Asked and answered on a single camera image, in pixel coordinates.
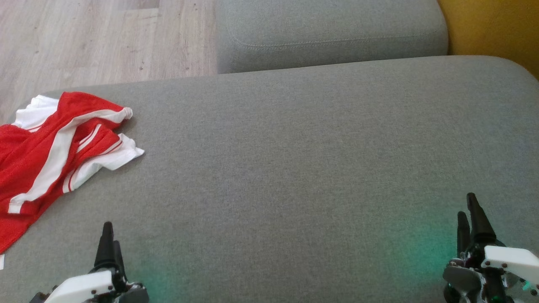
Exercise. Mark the grey fabric sofa seat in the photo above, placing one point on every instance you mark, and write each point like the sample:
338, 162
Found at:
294, 176

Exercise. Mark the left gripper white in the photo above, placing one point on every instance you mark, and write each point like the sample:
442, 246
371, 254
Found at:
84, 288

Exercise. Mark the grey fabric sofa cushion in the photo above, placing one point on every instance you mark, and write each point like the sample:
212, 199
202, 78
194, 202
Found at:
328, 33

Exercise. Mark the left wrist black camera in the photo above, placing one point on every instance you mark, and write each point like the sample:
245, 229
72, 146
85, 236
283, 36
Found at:
38, 298

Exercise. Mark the yellow fabric cushion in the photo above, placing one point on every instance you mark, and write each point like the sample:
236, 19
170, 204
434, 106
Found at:
497, 29

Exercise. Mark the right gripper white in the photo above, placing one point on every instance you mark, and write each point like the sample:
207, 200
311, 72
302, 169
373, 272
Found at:
509, 261

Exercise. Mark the red shorts white stripe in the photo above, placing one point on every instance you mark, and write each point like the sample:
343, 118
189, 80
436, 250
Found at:
52, 158

